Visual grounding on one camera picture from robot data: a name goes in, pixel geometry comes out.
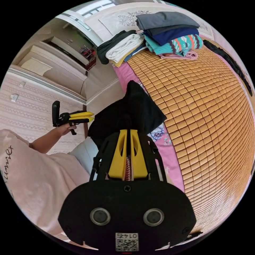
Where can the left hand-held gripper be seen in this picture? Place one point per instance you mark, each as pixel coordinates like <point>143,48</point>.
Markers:
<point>64,118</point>

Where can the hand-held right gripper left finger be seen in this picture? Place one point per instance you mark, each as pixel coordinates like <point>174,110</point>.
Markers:
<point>117,159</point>

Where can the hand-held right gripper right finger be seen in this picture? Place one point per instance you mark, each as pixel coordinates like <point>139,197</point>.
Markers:
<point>139,163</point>

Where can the black short sleeve shirt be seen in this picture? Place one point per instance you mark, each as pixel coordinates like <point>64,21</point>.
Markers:
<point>139,103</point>

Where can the person's left forearm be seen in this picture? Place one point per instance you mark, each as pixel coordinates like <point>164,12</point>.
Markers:
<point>45,143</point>

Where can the person's left hand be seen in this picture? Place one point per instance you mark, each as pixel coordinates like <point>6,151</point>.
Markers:
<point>64,130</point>

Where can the cream cupboard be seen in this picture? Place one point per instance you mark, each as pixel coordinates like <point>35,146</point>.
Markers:
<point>49,65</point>

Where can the bed with woven mat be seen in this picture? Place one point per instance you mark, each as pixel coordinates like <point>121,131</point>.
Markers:
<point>199,119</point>

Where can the person's body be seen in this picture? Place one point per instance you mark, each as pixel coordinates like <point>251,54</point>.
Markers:
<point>39,179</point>

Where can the pile of clothes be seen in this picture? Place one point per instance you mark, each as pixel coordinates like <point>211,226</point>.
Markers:
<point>169,35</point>
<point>125,47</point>

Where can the window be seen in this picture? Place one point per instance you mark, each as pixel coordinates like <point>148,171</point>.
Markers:
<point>93,8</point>

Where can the black garment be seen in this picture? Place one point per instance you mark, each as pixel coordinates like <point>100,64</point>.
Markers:
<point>229,59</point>

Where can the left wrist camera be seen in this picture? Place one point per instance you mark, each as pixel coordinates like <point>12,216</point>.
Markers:
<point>55,113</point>

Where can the white wall socket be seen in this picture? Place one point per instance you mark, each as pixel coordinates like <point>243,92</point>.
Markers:
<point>22,84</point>
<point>14,97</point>

